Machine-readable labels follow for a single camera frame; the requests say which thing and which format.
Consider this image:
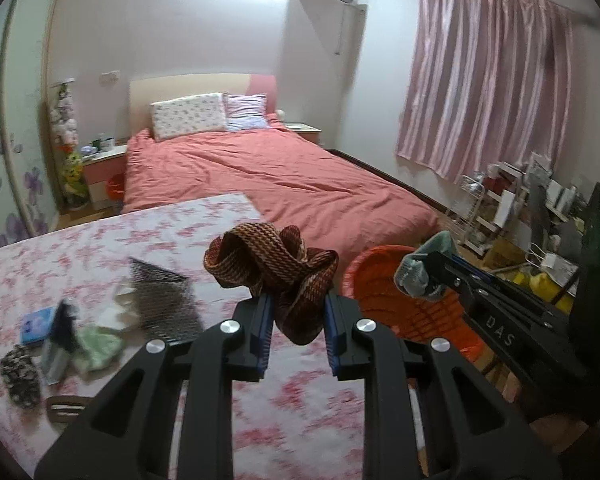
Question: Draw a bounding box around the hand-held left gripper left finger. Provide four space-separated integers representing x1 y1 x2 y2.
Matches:
34 292 273 480

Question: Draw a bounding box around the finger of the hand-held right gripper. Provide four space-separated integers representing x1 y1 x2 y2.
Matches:
450 255 511 288
426 250 481 307

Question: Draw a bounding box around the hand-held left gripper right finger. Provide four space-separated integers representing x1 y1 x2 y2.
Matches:
324 291 563 480

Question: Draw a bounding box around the teal sock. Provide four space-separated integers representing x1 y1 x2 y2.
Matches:
394 231 456 302

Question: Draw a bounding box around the orange plastic basket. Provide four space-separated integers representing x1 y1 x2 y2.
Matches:
341 245 486 363

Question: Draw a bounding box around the brown striped knitted scarf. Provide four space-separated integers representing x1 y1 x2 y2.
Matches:
203 221 340 346

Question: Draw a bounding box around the light green cloth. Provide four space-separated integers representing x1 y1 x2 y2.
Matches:
75 325 126 373

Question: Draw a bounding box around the blue floral hand cream tube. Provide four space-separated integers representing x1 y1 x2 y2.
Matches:
40 300 79 386

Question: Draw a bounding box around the cardboard box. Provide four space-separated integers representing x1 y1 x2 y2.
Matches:
482 237 526 268

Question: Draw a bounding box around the yellow plastic container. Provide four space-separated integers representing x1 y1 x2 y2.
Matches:
512 270 571 308

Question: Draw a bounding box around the white shelf unit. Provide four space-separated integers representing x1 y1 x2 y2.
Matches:
472 162 527 256

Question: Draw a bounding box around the dark mesh patterned bag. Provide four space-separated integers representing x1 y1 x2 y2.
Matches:
128 256 204 346

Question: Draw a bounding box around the crumpled white tissue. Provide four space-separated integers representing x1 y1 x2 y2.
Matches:
97 280 141 333

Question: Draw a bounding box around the bed with pink duvet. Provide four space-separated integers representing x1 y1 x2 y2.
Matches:
122 117 441 266

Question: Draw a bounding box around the pink floral tablecloth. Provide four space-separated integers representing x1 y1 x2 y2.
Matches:
0 192 426 480

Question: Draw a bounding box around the pink curtain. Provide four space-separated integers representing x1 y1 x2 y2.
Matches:
395 0 576 183

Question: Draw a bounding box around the small beige nightstand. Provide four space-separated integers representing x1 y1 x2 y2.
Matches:
285 122 322 147

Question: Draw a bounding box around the small red bin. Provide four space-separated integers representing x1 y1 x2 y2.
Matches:
106 174 127 202

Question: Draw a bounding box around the brown hair clip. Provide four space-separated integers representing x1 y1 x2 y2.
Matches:
46 396 96 423

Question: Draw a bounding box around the pink striped pillow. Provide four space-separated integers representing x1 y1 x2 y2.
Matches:
223 92 270 132

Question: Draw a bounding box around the white nightstand with pink drawers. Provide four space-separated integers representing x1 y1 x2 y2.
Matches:
82 145 129 211

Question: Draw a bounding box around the small blue packet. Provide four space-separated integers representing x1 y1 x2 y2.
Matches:
21 308 58 347

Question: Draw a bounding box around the white floral pillow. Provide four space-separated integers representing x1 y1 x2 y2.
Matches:
150 92 228 142

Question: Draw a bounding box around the dark floral pouch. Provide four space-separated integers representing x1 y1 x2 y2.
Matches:
0 344 42 409

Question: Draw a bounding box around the yellow flower bouquet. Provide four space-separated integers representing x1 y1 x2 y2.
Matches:
60 145 88 211

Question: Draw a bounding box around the beige and pink headboard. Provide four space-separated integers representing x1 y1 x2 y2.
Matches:
129 73 277 138

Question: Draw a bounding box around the pale flower bouquet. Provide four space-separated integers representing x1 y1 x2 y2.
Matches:
50 80 81 146

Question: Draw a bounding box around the wardrobe with floral glass doors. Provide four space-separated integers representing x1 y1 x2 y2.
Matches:
0 0 63 256

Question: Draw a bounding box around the white wire rack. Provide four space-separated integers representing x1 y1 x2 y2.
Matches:
450 175 486 256

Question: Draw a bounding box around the dark wooden bed frame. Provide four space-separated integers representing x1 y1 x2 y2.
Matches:
330 149 451 211

